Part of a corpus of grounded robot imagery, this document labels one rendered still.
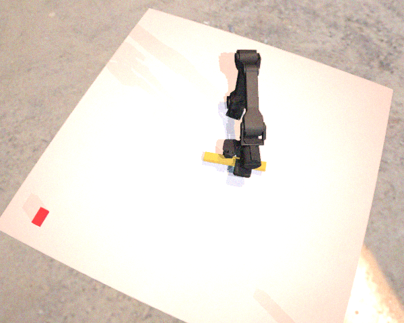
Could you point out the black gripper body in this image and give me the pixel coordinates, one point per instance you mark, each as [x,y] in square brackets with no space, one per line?
[239,169]

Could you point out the red rectangular bar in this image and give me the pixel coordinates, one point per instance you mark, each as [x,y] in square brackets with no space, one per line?
[40,216]

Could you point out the yellow rectangular bar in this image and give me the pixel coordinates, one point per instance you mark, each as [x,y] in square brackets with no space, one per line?
[220,159]

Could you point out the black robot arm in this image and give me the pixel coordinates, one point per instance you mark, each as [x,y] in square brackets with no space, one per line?
[246,95]

